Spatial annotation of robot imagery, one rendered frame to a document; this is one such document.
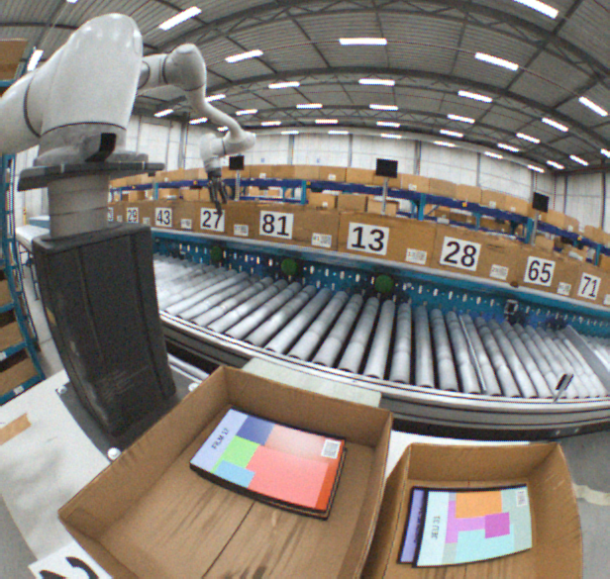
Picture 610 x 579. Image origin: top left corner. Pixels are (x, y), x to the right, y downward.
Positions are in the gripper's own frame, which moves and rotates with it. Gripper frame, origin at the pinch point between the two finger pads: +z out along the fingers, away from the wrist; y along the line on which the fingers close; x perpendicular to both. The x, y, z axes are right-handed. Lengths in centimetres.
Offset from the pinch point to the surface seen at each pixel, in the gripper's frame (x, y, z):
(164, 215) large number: -44.4, 0.6, -10.9
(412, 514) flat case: 81, 90, 57
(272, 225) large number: 25.4, 0.5, 15.3
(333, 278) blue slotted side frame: 47, 3, 43
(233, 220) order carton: 5.0, 0.4, 7.3
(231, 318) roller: 28, 47, 40
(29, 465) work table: 30, 118, 40
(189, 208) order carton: -22.1, 0.3, -7.6
